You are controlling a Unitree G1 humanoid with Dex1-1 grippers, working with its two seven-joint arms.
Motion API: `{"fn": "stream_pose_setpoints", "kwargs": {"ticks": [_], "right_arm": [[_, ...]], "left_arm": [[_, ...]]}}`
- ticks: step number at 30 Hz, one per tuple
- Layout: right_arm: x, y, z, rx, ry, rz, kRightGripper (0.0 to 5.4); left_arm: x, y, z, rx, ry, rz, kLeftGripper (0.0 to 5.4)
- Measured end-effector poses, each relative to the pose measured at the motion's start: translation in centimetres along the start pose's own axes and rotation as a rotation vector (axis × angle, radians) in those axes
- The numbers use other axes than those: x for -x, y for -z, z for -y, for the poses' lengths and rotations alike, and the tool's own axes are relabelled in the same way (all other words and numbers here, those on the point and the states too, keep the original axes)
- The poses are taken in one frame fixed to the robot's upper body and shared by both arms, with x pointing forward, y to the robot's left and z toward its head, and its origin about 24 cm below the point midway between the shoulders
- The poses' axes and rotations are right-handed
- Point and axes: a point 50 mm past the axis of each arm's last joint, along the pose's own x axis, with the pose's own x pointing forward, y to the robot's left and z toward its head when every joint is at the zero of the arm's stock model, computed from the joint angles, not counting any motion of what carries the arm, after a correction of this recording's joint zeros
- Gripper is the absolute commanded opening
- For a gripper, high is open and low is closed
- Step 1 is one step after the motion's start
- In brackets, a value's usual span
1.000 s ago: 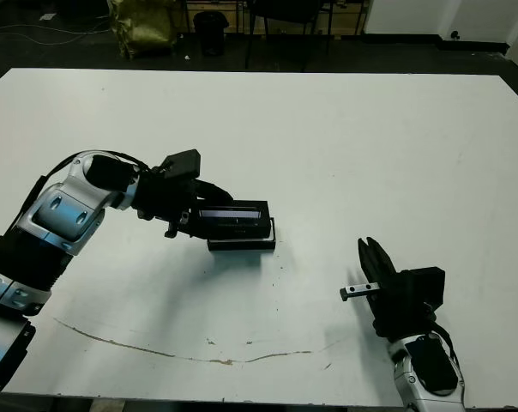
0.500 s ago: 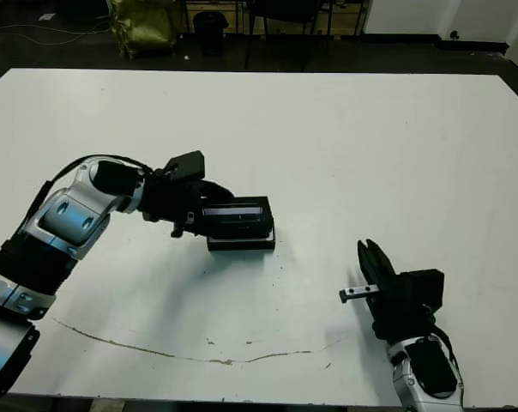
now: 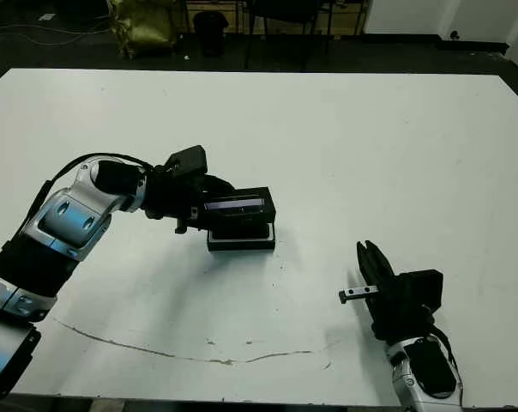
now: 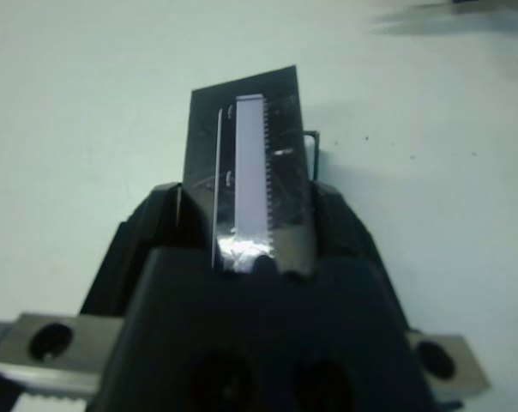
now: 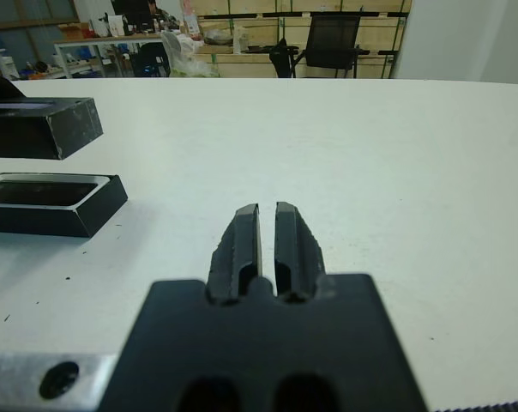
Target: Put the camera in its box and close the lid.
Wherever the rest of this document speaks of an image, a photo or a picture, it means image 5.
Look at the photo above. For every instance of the black box base white insert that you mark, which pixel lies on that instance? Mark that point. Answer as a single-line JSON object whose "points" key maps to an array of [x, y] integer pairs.
{"points": [[96, 214]]}

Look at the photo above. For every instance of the red and white carton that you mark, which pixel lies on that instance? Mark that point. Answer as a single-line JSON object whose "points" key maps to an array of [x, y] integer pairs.
{"points": [[191, 17]]}

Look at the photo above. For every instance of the white box red print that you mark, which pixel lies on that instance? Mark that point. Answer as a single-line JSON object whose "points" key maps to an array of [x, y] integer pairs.
{"points": [[115, 26]]}

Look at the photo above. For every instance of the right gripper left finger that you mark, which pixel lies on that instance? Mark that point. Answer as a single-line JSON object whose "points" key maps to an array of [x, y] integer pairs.
{"points": [[242, 244]]}

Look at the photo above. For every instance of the seated person in dark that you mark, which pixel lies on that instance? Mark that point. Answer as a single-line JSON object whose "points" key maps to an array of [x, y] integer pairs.
{"points": [[155, 10]]}

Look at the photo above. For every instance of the black box lid with print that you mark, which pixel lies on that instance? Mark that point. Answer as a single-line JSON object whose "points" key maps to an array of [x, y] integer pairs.
{"points": [[70, 129]]}

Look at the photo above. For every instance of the black computer monitor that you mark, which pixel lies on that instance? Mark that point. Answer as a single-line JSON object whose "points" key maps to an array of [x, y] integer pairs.
{"points": [[130, 10]]}

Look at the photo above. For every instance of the yellow-green plastic bag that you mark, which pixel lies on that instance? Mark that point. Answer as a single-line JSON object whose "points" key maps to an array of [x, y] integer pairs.
{"points": [[186, 56]]}

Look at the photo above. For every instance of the framed window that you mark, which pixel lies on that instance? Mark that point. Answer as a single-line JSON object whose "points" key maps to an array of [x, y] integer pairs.
{"points": [[27, 10]]}

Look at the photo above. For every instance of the black mesh office chair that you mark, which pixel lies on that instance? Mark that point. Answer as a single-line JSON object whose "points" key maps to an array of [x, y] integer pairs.
{"points": [[332, 38]]}

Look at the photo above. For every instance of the orange cardboard box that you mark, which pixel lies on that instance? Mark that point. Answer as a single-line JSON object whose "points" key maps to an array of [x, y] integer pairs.
{"points": [[72, 31]]}

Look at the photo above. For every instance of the slim black camera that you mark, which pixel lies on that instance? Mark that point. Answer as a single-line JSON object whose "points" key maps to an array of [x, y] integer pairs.
{"points": [[36, 193]]}

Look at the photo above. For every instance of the white frame desk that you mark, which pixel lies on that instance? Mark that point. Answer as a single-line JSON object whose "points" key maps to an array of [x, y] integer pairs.
{"points": [[104, 40]]}

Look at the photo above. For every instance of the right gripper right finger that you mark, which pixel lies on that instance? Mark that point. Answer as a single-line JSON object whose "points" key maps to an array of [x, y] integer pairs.
{"points": [[293, 244]]}

